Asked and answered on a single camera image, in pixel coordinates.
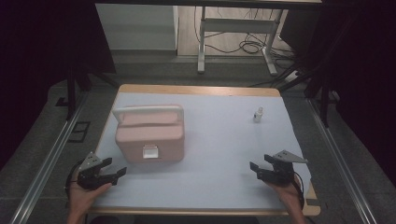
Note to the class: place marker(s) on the person's right hand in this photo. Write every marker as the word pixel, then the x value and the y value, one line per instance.
pixel 288 196

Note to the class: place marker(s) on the person's left hand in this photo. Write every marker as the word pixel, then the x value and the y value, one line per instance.
pixel 82 194

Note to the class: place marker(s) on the dark floor socket plate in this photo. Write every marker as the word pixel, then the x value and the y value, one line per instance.
pixel 79 132

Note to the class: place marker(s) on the wooden table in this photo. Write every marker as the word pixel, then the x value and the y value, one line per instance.
pixel 199 90

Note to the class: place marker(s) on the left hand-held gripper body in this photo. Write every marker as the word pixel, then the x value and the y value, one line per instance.
pixel 90 174

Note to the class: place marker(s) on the white cabinet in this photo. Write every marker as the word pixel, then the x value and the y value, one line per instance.
pixel 137 26

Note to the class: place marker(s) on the dark curtain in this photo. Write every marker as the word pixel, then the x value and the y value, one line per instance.
pixel 367 77
pixel 37 62

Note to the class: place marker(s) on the silver floor rail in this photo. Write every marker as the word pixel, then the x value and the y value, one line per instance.
pixel 342 161
pixel 46 168

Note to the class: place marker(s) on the white power strip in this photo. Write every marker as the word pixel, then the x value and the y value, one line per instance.
pixel 292 76

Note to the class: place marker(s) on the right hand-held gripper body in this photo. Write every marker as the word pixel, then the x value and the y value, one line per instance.
pixel 281 172

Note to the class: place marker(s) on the white desk frame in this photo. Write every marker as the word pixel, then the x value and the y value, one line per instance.
pixel 236 25

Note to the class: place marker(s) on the white table sheet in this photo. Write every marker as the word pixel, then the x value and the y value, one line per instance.
pixel 211 155

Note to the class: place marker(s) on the black metal stand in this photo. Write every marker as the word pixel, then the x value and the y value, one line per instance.
pixel 323 93
pixel 71 93

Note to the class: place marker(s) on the small white bottle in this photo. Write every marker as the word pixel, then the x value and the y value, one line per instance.
pixel 258 115

